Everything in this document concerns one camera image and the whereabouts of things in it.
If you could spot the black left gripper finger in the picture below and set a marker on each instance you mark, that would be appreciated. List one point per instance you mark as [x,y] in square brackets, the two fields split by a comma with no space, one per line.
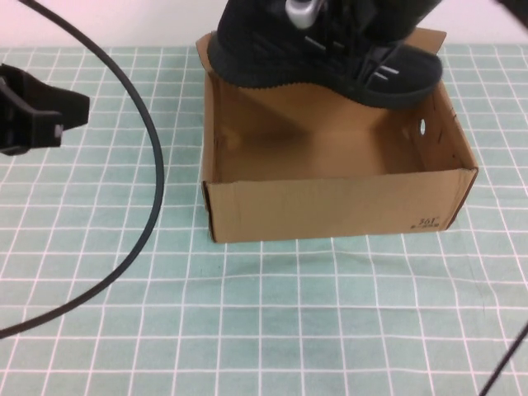
[62,107]
[33,130]

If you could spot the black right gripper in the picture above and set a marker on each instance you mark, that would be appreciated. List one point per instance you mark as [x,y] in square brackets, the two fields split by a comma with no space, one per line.
[371,20]

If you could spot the black knit sneaker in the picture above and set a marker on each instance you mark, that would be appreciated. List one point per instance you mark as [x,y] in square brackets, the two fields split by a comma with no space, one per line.
[268,62]

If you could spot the brown cardboard shoe box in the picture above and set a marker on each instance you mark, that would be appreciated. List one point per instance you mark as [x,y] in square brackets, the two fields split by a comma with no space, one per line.
[330,206]

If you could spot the green checked tablecloth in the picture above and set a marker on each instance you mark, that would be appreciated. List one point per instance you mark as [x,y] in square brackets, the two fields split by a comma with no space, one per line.
[288,321]

